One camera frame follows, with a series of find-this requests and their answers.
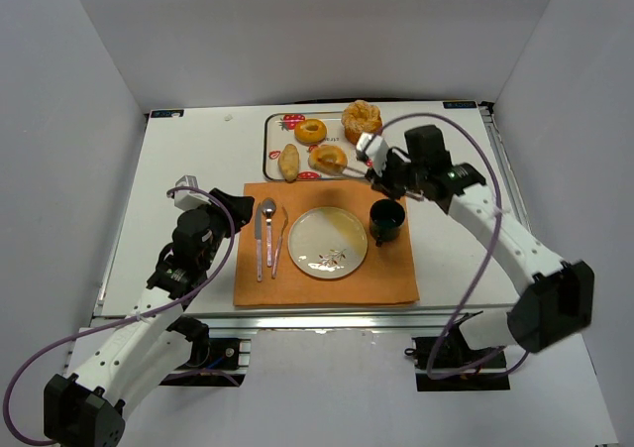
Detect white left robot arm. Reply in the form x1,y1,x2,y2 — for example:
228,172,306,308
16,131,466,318
44,186,255,446

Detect knife with pink handle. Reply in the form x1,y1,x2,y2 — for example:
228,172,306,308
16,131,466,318
254,203,263,282

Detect round white yellow plate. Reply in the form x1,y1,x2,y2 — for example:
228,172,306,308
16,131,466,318
287,206,369,280

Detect yellow ring donut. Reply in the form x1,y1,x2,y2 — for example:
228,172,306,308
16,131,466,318
308,145,348,175
294,119,327,145

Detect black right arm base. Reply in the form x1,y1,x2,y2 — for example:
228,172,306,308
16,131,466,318
403,316,510,392

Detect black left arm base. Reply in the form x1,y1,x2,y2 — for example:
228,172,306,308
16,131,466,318
160,316,251,388

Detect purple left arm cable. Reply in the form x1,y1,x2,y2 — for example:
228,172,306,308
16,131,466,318
2,186,238,446

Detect spoon with pink handle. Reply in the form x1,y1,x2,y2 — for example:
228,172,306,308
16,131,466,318
262,197,276,268

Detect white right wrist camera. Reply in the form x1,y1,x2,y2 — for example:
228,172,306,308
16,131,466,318
356,132,389,176

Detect tall sugared bundt cake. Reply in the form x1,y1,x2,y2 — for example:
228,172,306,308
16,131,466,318
341,100,382,145

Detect strawberry pattern tray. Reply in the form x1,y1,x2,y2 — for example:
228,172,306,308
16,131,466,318
263,111,372,181

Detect oblong bread roll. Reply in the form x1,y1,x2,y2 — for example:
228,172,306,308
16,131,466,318
277,144,300,182

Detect metal tongs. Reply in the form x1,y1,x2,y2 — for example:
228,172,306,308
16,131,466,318
335,165,424,201

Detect yellow ring donut back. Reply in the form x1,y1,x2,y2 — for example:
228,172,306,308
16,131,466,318
294,119,327,145

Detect yellow ring donut front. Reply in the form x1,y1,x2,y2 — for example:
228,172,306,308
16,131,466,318
308,145,348,175

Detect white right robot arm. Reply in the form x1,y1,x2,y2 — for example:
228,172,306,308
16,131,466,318
356,125,594,353

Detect aluminium frame rail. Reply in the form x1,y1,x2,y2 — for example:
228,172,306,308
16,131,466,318
88,307,561,332

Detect dark green mug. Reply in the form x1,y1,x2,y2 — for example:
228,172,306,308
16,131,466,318
369,199,406,247

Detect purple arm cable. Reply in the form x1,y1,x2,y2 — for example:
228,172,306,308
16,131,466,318
2,186,238,446
375,112,534,382

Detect orange cloth placemat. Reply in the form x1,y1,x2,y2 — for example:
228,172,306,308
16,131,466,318
234,179,419,307

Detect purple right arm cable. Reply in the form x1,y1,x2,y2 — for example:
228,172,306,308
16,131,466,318
375,112,534,382

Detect fork with pink handle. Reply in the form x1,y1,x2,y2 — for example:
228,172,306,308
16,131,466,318
271,205,288,279

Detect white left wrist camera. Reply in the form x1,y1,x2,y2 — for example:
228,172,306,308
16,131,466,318
166,174,210,212

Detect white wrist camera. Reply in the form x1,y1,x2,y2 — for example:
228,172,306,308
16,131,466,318
166,174,210,212
356,132,389,176

